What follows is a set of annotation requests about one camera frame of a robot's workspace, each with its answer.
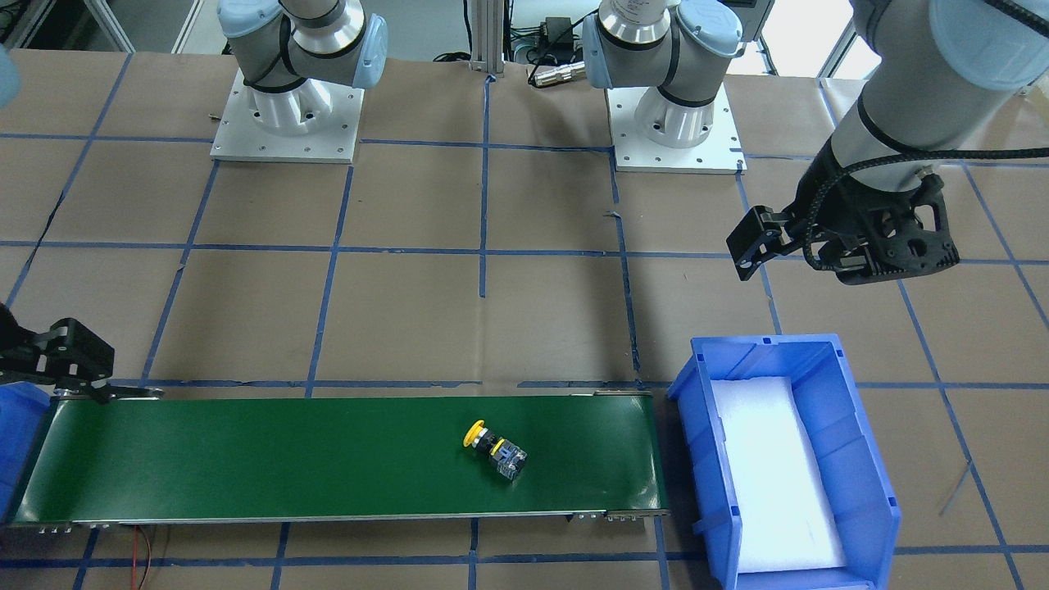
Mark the green conveyor belt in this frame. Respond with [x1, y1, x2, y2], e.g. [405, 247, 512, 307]
[4, 393, 670, 528]

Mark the black power adapter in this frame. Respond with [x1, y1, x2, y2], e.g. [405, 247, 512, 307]
[539, 16, 574, 52]

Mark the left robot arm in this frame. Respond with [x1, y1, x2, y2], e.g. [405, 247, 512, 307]
[582, 1, 1047, 285]

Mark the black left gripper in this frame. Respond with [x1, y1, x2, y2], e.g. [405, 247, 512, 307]
[726, 173, 960, 285]

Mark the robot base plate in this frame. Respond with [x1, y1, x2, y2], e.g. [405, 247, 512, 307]
[606, 86, 747, 175]
[210, 72, 365, 165]

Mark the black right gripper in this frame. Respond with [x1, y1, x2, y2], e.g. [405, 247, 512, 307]
[1, 305, 116, 404]

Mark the aluminium frame post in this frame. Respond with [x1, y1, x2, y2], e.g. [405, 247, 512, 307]
[465, 1, 510, 78]

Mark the blue plastic bin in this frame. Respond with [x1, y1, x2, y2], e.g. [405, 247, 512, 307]
[668, 334, 901, 589]
[1, 382, 50, 518]

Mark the yellow mushroom push button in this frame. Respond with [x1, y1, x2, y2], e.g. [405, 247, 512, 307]
[462, 420, 528, 479]

